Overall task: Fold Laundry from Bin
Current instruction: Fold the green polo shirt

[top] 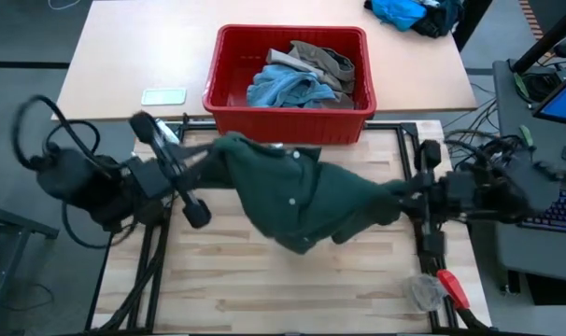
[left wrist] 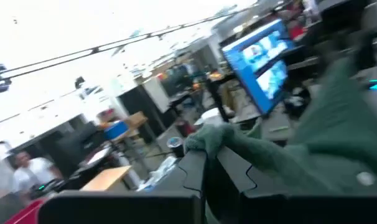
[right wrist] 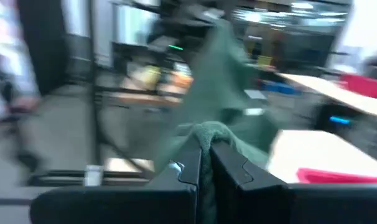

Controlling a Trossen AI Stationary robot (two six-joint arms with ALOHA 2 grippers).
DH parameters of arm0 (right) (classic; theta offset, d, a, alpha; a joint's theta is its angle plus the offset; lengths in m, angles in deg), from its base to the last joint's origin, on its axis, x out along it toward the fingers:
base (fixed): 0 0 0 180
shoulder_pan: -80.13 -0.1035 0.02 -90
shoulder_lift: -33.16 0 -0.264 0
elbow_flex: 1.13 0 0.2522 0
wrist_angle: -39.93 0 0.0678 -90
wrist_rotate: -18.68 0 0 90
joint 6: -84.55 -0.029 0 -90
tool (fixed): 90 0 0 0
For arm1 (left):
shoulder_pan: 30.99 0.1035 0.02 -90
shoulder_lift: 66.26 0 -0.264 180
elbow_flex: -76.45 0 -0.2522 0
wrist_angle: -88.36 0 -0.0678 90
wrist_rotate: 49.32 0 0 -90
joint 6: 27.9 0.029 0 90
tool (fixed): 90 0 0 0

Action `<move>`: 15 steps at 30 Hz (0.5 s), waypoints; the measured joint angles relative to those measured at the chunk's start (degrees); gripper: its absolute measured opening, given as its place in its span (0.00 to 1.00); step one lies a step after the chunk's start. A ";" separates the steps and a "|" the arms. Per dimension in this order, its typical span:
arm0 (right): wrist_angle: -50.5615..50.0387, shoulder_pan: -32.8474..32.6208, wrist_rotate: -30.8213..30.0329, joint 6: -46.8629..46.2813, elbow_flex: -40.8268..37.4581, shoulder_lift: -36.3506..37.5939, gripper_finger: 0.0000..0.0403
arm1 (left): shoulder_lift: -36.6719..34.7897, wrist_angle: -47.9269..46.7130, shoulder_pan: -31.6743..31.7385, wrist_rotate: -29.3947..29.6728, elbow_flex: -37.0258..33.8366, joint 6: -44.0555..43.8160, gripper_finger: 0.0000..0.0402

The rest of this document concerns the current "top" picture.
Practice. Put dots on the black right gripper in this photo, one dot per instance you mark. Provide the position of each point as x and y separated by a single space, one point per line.
451 196

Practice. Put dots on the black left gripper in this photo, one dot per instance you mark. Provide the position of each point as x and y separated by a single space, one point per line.
171 163

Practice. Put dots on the dark green button shirt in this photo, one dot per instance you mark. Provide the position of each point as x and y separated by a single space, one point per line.
287 196

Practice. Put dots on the light blue shirt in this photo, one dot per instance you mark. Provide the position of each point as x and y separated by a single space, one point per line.
287 88

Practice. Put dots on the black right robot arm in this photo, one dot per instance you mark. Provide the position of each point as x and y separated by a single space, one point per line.
512 186

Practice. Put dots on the red plastic laundry bin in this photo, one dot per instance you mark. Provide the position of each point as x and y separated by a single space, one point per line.
287 126

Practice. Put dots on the crumpled clear plastic bag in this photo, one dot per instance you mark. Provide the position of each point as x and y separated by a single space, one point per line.
423 291

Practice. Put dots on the beige wooden table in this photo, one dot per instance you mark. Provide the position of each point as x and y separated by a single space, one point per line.
147 46

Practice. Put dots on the green leaf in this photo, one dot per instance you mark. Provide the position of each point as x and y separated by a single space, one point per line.
526 135
520 86

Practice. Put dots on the grey desk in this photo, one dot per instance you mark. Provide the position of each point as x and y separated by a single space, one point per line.
535 252
549 140

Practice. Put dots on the black backlit keyboard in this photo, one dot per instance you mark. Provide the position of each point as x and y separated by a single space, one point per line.
563 212

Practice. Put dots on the beige khaki garment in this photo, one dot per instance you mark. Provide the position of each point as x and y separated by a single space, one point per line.
325 60

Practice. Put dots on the dark navy garment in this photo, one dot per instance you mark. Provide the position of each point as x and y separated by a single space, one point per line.
439 18

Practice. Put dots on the monitor with blue screen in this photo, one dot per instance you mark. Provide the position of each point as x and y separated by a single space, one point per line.
565 100

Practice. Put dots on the bright blue garment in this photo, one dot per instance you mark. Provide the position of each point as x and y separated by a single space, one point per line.
397 11

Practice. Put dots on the grey metal stand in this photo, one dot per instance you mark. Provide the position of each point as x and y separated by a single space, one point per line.
12 233

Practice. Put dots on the black monitor pole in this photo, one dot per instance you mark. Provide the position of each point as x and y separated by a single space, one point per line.
544 39

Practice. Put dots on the orange striped panel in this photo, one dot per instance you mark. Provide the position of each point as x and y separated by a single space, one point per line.
530 18

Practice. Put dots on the black aluminium table frame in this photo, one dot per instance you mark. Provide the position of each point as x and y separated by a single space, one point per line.
390 126

